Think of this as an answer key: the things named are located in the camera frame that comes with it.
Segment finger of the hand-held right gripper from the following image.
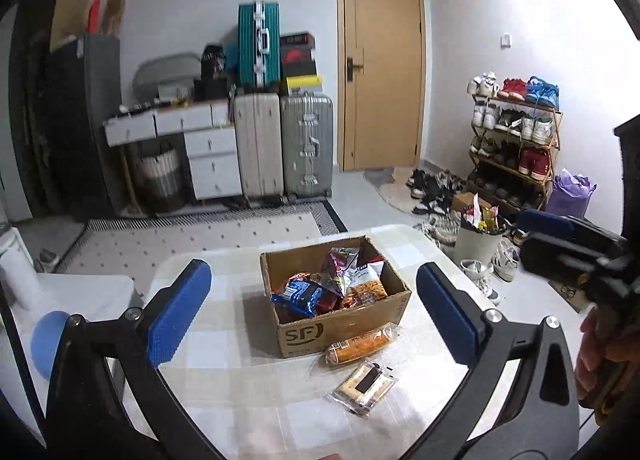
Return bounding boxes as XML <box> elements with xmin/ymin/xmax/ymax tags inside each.
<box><xmin>520</xmin><ymin>232</ymin><xmax>608</xmax><ymax>285</ymax></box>
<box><xmin>515</xmin><ymin>209</ymin><xmax>626</xmax><ymax>253</ymax></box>

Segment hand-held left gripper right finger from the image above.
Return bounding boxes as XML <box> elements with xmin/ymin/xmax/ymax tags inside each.
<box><xmin>400</xmin><ymin>261</ymin><xmax>581</xmax><ymax>460</ymax></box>

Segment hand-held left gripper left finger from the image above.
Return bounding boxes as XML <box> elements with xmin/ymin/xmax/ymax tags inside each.
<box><xmin>45</xmin><ymin>259</ymin><xmax>228</xmax><ymax>460</ymax></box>

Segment clear orange snack packet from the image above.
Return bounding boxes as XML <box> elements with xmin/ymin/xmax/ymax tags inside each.
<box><xmin>324</xmin><ymin>322</ymin><xmax>399</xmax><ymax>367</ymax></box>

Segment brown cardboard box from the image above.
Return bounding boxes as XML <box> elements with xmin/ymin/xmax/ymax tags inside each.
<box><xmin>259</xmin><ymin>235</ymin><xmax>413</xmax><ymax>360</ymax></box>

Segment clear brown biscuit packet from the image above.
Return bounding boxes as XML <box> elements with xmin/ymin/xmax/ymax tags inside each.
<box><xmin>330</xmin><ymin>360</ymin><xmax>399</xmax><ymax>418</ymax></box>

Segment purple snack packet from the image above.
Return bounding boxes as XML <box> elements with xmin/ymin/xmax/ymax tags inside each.
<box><xmin>320</xmin><ymin>247</ymin><xmax>361</xmax><ymax>291</ymax></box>

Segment red yellow-print snack packet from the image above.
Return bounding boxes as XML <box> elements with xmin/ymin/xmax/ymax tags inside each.
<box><xmin>312</xmin><ymin>287</ymin><xmax>347</xmax><ymax>315</ymax></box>

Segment blue snack packet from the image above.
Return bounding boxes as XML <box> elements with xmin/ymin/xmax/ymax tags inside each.
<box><xmin>270</xmin><ymin>277</ymin><xmax>331</xmax><ymax>318</ymax></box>

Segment person's right hand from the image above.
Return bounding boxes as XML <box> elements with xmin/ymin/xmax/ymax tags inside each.
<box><xmin>574</xmin><ymin>304</ymin><xmax>640</xmax><ymax>408</ymax></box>

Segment purple paper bag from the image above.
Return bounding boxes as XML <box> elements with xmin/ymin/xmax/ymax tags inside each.
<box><xmin>546</xmin><ymin>169</ymin><xmax>597</xmax><ymax>221</ymax></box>

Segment white low sneaker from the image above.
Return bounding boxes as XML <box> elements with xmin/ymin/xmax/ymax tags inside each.
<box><xmin>492</xmin><ymin>237</ymin><xmax>523</xmax><ymax>283</ymax></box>

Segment white high-top sneaker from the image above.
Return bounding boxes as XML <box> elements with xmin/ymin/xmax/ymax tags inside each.
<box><xmin>460</xmin><ymin>260</ymin><xmax>501</xmax><ymax>303</ymax></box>

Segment white bin with wrappers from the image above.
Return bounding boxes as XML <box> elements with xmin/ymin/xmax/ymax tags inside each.
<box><xmin>454</xmin><ymin>200</ymin><xmax>507</xmax><ymax>268</ymax></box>

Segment patterned grey carpet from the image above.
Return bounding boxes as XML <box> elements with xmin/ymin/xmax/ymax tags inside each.
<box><xmin>52</xmin><ymin>200</ymin><xmax>349</xmax><ymax>275</ymax></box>

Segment wooden shoe rack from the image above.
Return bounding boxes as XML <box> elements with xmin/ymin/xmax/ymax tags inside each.
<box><xmin>467</xmin><ymin>72</ymin><xmax>563</xmax><ymax>213</ymax></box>

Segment small cardboard box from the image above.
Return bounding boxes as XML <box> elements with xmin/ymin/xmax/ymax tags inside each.
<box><xmin>451</xmin><ymin>191</ymin><xmax>478</xmax><ymax>213</ymax></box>

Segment pile of white sneakers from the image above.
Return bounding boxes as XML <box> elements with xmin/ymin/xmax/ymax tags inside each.
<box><xmin>415</xmin><ymin>212</ymin><xmax>461</xmax><ymax>245</ymax></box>

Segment pile of dark sneakers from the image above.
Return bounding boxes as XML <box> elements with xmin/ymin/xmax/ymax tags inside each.
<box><xmin>406</xmin><ymin>167</ymin><xmax>468</xmax><ymax>215</ymax></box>

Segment grey beige rug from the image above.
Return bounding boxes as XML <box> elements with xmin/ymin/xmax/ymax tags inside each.
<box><xmin>364</xmin><ymin>167</ymin><xmax>426</xmax><ymax>213</ymax></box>

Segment woven laundry basket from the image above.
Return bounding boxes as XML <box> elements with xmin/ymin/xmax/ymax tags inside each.
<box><xmin>135</xmin><ymin>142</ymin><xmax>186</xmax><ymax>213</ymax></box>

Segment rows of assorted shoes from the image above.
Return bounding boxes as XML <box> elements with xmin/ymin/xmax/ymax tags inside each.
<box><xmin>467</xmin><ymin>72</ymin><xmax>561</xmax><ymax>208</ymax></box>

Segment blue bowl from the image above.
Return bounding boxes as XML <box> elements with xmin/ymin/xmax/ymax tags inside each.
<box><xmin>30</xmin><ymin>311</ymin><xmax>71</xmax><ymax>381</ymax></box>

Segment white desk with drawers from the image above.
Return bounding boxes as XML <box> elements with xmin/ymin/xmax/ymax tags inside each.
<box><xmin>103</xmin><ymin>100</ymin><xmax>244</xmax><ymax>201</ymax></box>

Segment beige suitcase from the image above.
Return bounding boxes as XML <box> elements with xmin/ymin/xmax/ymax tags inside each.
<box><xmin>234</xmin><ymin>92</ymin><xmax>285</xmax><ymax>201</ymax></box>

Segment dark grey fridge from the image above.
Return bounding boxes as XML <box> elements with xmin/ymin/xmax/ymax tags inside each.
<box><xmin>47</xmin><ymin>34</ymin><xmax>126</xmax><ymax>221</ymax></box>

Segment silver suitcase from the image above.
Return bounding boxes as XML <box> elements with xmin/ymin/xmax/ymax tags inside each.
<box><xmin>279</xmin><ymin>91</ymin><xmax>335</xmax><ymax>199</ymax></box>

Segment wooden door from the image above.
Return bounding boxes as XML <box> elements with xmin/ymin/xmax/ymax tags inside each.
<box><xmin>335</xmin><ymin>0</ymin><xmax>427</xmax><ymax>173</ymax></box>

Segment black round box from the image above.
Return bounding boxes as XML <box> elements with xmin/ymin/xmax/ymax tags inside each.
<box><xmin>193</xmin><ymin>77</ymin><xmax>236</xmax><ymax>103</ymax></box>

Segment grey oval case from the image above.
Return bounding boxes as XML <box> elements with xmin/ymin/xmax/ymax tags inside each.
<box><xmin>132</xmin><ymin>52</ymin><xmax>201</xmax><ymax>98</ymax></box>

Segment black printed bag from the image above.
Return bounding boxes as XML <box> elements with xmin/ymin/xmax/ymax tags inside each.
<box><xmin>201</xmin><ymin>44</ymin><xmax>228</xmax><ymax>80</ymax></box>

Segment tall dark cabinet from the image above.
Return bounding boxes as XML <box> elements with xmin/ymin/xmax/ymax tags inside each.
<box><xmin>7</xmin><ymin>0</ymin><xmax>66</xmax><ymax>225</ymax></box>

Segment yellow shoe box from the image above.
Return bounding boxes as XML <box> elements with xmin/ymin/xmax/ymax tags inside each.
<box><xmin>286</xmin><ymin>74</ymin><xmax>325</xmax><ymax>96</ymax></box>

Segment teal suitcase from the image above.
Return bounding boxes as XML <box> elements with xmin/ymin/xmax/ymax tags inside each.
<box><xmin>237</xmin><ymin>0</ymin><xmax>282</xmax><ymax>89</ymax></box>

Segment black red shoe box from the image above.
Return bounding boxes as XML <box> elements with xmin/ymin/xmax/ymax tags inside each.
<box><xmin>279</xmin><ymin>32</ymin><xmax>317</xmax><ymax>65</ymax></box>

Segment brown cardboard piece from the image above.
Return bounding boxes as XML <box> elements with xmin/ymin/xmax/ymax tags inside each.
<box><xmin>102</xmin><ymin>0</ymin><xmax>127</xmax><ymax>39</ymax></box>

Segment flat cardboard sheet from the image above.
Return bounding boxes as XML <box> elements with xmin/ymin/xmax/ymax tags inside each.
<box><xmin>49</xmin><ymin>0</ymin><xmax>93</xmax><ymax>54</ymax></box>

